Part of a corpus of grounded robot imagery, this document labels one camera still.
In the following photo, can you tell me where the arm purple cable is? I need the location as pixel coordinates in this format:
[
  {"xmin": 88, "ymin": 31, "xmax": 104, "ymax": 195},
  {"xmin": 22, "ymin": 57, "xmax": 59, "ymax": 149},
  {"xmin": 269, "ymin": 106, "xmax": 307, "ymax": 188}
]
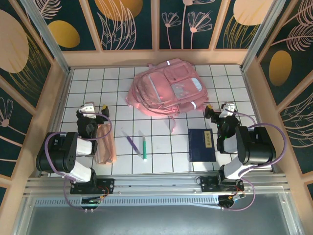
[
  {"xmin": 45, "ymin": 112, "xmax": 113, "ymax": 212},
  {"xmin": 227, "ymin": 110, "xmax": 287, "ymax": 212}
]

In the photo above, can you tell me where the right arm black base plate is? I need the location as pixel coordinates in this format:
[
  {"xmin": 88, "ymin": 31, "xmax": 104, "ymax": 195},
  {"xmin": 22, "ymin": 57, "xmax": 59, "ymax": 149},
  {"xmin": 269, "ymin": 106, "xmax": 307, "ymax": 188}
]
[{"xmin": 200, "ymin": 175, "xmax": 245, "ymax": 193}]

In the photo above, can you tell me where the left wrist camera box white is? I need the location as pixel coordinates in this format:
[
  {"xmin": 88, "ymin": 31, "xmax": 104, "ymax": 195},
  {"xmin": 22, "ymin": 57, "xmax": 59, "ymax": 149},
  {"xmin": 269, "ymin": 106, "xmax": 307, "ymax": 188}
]
[{"xmin": 80, "ymin": 102, "xmax": 96, "ymax": 115}]

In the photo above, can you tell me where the purple pen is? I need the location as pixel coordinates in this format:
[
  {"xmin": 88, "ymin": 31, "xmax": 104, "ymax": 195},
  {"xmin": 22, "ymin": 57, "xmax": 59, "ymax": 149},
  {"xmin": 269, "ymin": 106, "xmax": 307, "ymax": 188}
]
[{"xmin": 121, "ymin": 130, "xmax": 142, "ymax": 155}]

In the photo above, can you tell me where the aluminium mounting rail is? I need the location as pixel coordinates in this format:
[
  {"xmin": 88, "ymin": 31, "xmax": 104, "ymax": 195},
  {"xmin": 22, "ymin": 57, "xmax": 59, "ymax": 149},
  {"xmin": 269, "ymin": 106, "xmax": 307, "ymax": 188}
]
[{"xmin": 24, "ymin": 174, "xmax": 291, "ymax": 196}]

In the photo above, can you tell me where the pink school backpack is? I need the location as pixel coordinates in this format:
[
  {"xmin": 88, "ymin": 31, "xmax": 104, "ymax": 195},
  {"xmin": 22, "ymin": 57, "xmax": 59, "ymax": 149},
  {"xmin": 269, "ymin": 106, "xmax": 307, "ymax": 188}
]
[{"xmin": 125, "ymin": 58, "xmax": 210, "ymax": 134}]

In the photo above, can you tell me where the green pen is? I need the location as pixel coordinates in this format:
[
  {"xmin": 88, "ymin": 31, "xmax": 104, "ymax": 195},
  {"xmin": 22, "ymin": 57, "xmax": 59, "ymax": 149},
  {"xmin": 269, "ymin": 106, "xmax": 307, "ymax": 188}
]
[{"xmin": 141, "ymin": 135, "xmax": 148, "ymax": 162}]

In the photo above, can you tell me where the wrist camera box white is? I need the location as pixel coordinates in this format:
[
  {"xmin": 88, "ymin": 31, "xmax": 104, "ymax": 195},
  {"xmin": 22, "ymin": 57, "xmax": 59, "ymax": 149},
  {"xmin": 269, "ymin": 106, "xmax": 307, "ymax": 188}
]
[
  {"xmin": 80, "ymin": 102, "xmax": 96, "ymax": 115},
  {"xmin": 221, "ymin": 102, "xmax": 237, "ymax": 115}
]

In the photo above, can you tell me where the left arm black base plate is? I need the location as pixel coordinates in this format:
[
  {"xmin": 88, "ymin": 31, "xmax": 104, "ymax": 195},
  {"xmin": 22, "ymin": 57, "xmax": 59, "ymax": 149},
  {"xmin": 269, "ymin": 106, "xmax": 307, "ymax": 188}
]
[{"xmin": 70, "ymin": 178, "xmax": 115, "ymax": 195}]

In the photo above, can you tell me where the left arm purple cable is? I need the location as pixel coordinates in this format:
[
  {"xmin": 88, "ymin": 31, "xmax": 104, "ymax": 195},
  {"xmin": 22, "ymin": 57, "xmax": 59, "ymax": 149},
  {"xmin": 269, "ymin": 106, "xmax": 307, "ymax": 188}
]
[{"xmin": 45, "ymin": 112, "xmax": 113, "ymax": 212}]

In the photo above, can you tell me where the slotted metal cable tray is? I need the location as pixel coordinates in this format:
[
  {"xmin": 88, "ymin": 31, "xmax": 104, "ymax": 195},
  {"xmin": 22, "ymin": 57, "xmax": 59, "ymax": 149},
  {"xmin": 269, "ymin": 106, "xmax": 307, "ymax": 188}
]
[{"xmin": 34, "ymin": 197, "xmax": 222, "ymax": 209}]

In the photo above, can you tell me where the aluminium frame post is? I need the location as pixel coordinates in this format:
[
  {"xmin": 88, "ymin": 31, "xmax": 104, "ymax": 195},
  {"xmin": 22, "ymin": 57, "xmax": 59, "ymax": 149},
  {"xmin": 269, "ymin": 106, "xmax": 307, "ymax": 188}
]
[
  {"xmin": 21, "ymin": 0, "xmax": 71, "ymax": 75},
  {"xmin": 241, "ymin": 0, "xmax": 287, "ymax": 71}
]

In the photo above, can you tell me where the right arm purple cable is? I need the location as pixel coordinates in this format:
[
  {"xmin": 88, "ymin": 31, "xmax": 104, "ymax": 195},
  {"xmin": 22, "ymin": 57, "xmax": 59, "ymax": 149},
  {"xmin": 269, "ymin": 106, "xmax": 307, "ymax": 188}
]
[{"xmin": 227, "ymin": 110, "xmax": 287, "ymax": 212}]

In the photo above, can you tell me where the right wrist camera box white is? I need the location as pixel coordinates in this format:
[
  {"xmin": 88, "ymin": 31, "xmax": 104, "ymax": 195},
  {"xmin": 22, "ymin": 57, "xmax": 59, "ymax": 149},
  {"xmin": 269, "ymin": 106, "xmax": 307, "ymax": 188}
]
[{"xmin": 221, "ymin": 102, "xmax": 237, "ymax": 115}]

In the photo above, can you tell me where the dark blue notebook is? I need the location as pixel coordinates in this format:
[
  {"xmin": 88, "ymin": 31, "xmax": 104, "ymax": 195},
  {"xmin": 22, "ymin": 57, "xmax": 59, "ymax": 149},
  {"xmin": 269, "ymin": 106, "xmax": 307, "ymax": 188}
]
[{"xmin": 187, "ymin": 128, "xmax": 217, "ymax": 163}]

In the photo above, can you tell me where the grey metal sheet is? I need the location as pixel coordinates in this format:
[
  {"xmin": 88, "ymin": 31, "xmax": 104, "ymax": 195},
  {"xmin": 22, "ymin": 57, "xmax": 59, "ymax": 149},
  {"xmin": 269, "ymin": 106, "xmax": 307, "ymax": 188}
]
[{"xmin": 14, "ymin": 193, "xmax": 303, "ymax": 235}]

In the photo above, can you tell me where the small controller board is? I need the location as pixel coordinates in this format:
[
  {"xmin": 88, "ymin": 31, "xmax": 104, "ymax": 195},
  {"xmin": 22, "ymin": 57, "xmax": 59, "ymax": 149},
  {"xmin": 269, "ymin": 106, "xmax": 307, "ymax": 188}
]
[
  {"xmin": 81, "ymin": 197, "xmax": 103, "ymax": 206},
  {"xmin": 218, "ymin": 194, "xmax": 246, "ymax": 209}
]

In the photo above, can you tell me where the peach pencil case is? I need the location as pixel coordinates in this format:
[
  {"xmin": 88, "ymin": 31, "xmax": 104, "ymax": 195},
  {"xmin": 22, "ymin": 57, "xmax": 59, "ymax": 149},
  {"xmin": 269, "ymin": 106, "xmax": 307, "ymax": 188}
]
[{"xmin": 94, "ymin": 122, "xmax": 117, "ymax": 165}]

